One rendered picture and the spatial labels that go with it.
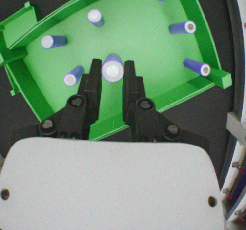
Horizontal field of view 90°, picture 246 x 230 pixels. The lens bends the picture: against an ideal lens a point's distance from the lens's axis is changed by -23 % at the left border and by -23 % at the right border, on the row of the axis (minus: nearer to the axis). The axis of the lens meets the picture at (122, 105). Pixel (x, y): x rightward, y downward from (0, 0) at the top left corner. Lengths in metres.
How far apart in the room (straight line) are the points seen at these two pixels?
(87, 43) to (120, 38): 0.05
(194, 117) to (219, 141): 0.27
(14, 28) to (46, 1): 0.17
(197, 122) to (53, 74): 0.66
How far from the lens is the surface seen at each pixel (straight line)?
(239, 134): 0.83
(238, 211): 1.11
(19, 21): 0.71
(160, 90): 0.29
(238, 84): 0.81
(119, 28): 0.26
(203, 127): 0.81
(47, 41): 0.21
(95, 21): 0.20
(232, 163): 0.96
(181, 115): 0.72
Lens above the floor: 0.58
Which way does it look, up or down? 67 degrees down
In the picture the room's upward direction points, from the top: 172 degrees clockwise
